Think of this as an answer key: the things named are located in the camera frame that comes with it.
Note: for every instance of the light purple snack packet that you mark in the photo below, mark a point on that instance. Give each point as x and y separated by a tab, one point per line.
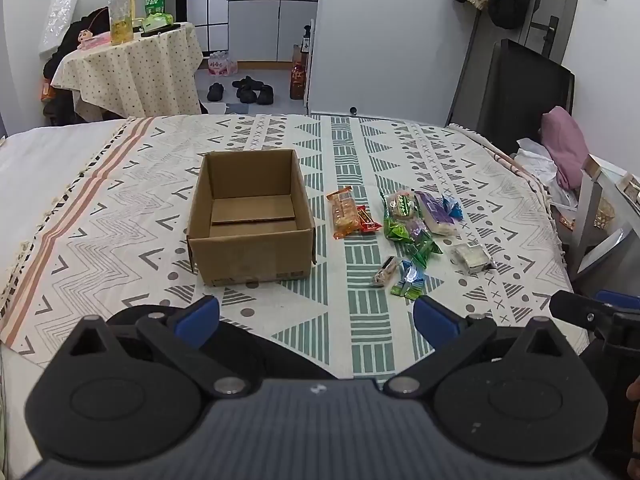
419	231

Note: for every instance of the table with dotted tablecloth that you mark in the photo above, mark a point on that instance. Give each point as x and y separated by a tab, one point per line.
130	75

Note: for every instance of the black clothing pile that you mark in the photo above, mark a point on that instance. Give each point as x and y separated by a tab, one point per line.
62	60

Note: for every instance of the white side table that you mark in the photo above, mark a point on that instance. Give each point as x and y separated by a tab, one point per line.
592	210

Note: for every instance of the flat black device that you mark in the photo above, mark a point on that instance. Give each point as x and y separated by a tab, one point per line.
162	29

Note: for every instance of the person's right hand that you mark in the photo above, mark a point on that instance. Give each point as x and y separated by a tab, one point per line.
635	390

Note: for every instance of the orange biscuit packet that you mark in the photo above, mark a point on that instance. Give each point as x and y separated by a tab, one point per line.
344	212

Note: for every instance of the cardboard box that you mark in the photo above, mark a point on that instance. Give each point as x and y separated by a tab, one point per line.
250	240

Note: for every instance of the pink bottle pack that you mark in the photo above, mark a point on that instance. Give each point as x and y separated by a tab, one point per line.
222	64

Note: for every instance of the blue green snack packet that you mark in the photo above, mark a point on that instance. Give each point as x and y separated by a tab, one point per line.
409	280

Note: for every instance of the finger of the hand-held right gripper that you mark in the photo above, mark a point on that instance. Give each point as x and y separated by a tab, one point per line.
575	307

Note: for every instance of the red snack packet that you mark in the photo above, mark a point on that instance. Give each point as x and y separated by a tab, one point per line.
367	220

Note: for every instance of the white kitchen cabinet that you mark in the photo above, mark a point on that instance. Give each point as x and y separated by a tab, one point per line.
272	30

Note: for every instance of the green-label round cake packet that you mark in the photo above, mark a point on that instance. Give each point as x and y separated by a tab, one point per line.
400	205

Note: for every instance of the bubble wrap roll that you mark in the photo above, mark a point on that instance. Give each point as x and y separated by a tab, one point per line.
59	17

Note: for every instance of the pink box with doll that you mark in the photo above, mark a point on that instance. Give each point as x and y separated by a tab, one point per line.
95	41

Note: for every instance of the purple white cake packet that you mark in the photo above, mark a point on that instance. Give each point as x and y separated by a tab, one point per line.
436	212

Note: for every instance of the black spray bottle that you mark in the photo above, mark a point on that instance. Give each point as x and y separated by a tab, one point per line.
306	40

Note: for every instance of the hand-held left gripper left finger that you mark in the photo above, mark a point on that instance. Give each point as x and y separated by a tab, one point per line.
200	314

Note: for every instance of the white plastic bag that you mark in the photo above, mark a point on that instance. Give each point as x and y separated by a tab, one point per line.
540	160

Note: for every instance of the clear white snack packet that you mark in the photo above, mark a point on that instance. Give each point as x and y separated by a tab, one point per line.
472	257

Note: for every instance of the yellow oil bottle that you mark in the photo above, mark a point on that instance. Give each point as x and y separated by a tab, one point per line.
121	20

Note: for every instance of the green tissue pack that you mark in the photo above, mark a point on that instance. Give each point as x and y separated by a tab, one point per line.
157	21

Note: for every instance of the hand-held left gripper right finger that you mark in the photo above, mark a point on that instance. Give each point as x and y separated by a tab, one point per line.
434	317

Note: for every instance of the pink cloth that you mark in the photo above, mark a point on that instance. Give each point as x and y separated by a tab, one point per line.
567	140

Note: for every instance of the white bed sheet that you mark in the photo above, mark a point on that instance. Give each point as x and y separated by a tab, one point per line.
45	160

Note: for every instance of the large green snack packet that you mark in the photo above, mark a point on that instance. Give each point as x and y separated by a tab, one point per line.
397	231

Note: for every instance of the brown bottle red label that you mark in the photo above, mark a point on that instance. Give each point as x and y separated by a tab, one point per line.
298	80

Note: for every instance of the black grid sliding door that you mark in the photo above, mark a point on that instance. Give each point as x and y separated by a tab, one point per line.
207	5

